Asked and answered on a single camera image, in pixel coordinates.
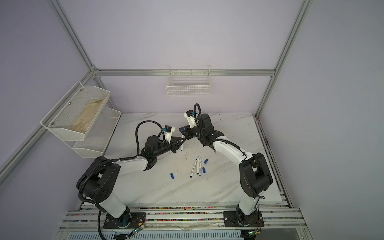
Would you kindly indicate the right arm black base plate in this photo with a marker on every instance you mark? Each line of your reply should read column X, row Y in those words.
column 238, row 219

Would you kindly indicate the beige cloth in shelf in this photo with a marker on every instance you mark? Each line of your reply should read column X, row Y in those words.
column 83, row 122

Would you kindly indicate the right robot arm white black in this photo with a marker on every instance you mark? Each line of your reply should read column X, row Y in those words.
column 254, row 172

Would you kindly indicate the white wire wall basket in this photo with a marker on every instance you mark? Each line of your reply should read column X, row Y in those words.
column 188, row 81

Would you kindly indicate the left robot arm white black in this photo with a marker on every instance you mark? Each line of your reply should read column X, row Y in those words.
column 96, row 186

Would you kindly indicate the aluminium enclosure frame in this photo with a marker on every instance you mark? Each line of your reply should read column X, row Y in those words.
column 10, row 166

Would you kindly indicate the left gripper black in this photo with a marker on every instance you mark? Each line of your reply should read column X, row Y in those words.
column 174, row 143

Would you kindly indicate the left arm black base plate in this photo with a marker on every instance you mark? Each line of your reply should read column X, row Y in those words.
column 128, row 221

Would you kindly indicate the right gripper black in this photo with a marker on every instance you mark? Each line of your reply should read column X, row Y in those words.
column 186, row 129

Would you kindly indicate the aluminium rail base frame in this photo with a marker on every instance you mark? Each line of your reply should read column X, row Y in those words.
column 186, row 223

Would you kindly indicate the white mesh two-tier wall shelf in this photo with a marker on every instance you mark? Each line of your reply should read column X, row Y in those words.
column 95, row 141

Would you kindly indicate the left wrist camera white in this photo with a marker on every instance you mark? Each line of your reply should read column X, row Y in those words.
column 168, row 132

